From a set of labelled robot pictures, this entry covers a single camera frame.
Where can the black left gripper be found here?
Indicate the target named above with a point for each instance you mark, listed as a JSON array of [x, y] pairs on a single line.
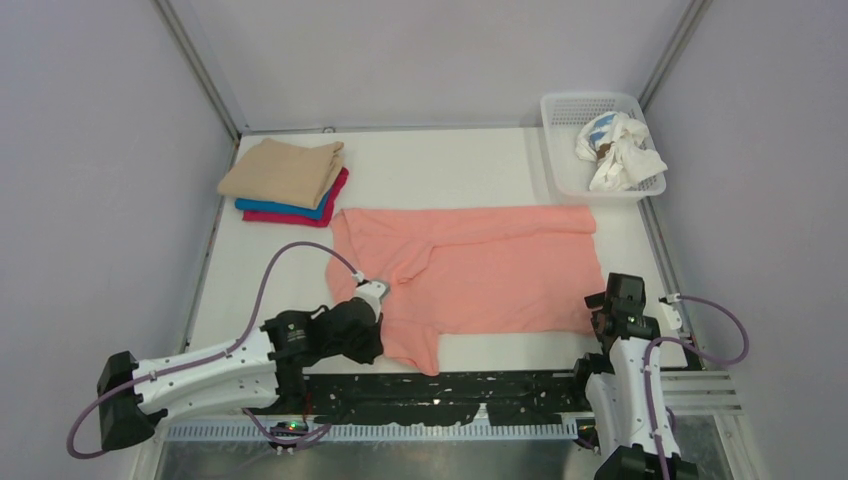
[[365, 328]]

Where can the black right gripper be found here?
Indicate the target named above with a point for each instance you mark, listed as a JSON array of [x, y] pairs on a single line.
[[597, 299]]

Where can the salmon pink t-shirt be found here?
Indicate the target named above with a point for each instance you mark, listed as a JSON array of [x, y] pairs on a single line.
[[508, 270]]

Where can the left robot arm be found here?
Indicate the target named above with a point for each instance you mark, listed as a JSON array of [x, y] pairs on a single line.
[[264, 372]]

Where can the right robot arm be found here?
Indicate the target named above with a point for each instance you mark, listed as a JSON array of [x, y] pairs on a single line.
[[622, 386]]

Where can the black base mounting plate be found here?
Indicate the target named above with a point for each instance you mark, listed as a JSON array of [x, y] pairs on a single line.
[[507, 398]]

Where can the blue folded t-shirt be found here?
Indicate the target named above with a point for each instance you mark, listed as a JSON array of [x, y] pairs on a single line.
[[285, 209]]

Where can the magenta folded t-shirt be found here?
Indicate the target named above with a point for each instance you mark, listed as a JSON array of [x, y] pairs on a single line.
[[336, 188]]

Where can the white plastic basket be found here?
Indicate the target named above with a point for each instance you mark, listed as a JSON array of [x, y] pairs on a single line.
[[564, 115]]

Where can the white crumpled t-shirt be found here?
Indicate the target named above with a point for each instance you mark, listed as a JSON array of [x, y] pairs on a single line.
[[616, 143]]

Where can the beige folded t-shirt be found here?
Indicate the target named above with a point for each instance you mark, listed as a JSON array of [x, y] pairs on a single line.
[[279, 172]]

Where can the white slotted cable duct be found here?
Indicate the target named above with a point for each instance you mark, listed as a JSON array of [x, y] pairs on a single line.
[[477, 430]]

